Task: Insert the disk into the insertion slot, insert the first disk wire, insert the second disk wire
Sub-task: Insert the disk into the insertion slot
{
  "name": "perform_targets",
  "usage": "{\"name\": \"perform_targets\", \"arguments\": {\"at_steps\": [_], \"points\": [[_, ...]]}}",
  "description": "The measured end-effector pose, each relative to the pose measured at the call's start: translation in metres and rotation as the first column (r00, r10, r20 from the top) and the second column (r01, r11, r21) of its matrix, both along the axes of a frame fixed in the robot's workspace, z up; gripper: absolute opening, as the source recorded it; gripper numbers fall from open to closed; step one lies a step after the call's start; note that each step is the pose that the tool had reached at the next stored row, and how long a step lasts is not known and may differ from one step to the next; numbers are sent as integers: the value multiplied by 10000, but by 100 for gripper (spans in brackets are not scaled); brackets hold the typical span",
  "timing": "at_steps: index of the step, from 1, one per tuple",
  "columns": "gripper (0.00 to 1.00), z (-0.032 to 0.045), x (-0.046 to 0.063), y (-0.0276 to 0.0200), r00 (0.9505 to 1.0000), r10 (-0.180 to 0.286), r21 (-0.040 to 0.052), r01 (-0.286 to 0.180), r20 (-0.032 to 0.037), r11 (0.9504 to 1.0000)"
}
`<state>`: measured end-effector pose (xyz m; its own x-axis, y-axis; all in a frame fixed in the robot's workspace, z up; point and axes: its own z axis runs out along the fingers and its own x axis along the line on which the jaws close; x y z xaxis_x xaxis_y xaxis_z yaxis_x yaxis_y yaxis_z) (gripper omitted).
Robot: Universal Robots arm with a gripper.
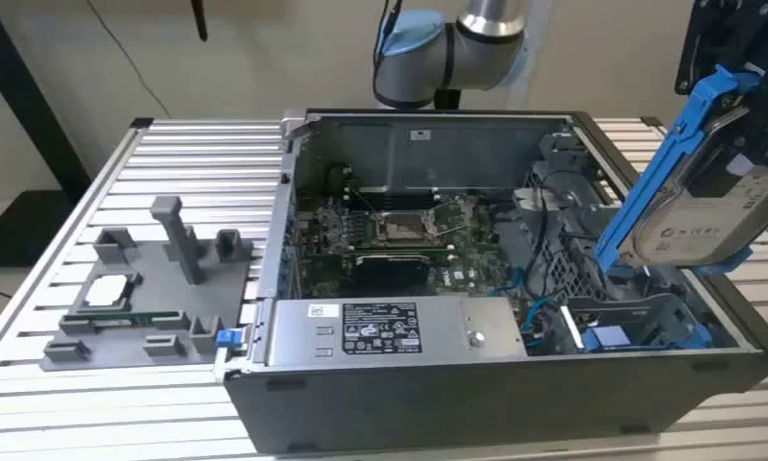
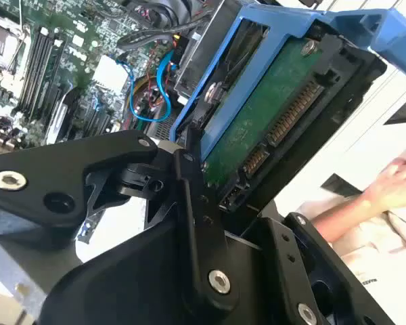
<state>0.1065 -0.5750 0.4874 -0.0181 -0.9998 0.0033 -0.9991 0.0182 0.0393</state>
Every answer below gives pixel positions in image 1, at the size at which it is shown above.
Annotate black disk wire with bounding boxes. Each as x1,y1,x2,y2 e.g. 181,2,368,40
561,229,616,282

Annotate grey metal disk bay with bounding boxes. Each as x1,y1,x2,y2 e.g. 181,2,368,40
515,132,623,302

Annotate black RAM slot bank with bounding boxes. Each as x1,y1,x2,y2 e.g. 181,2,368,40
344,186,440,208

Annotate metal socket cover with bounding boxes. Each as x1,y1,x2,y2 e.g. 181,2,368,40
432,198,481,236

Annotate green motherboard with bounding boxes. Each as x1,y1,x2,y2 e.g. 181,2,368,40
290,189,520,299

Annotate CPU socket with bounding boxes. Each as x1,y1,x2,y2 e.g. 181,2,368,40
373,210,436,244

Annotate thin metal locking lever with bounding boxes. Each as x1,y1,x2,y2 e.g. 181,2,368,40
348,184,380,215

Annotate black hanging rod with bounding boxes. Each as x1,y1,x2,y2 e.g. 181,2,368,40
189,0,209,43

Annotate black open PC case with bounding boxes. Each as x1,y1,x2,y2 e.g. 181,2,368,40
213,108,768,455

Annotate silver power supply unit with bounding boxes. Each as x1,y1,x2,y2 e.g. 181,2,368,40
265,296,529,364

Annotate grey parts rack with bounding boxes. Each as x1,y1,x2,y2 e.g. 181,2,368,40
41,195,254,374

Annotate green RAM stick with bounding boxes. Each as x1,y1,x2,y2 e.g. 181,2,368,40
66,310,190,328

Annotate silver CPU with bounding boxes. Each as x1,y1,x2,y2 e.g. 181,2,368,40
82,276,133,308

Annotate black monitor stand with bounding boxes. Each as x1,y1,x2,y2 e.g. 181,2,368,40
0,0,94,268

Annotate long black wire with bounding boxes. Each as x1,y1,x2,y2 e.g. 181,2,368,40
525,170,575,302

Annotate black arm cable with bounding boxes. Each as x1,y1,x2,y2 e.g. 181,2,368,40
375,0,405,59

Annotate blue wire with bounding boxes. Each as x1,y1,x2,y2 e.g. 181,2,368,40
493,280,556,350

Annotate thin black wall cable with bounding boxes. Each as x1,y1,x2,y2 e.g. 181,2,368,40
93,0,172,119

